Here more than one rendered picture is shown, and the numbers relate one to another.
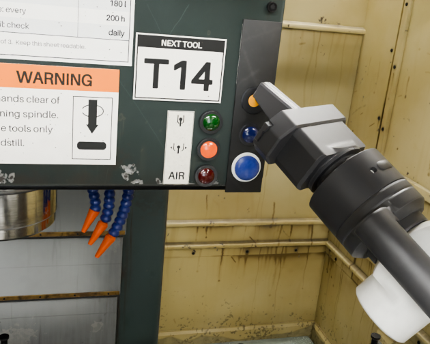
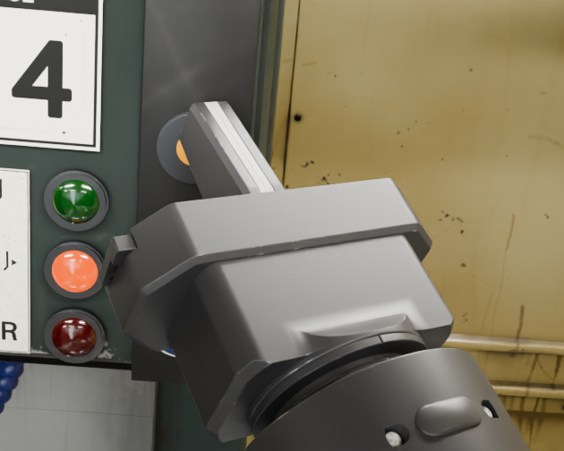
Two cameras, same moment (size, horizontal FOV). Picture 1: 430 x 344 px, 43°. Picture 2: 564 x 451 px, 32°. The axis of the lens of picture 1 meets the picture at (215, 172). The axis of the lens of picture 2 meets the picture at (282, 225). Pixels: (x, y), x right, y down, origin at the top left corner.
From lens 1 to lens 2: 0.31 m
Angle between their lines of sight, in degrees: 13
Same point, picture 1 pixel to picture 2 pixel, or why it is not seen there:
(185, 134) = (9, 227)
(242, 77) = (157, 84)
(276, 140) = (137, 297)
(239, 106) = (155, 161)
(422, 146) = not seen: outside the picture
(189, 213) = not seen: hidden behind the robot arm
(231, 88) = (127, 113)
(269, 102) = (205, 161)
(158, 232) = not seen: hidden behind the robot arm
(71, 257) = (53, 395)
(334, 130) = (354, 268)
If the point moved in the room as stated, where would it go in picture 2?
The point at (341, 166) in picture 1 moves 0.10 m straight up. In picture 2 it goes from (299, 410) to (337, 68)
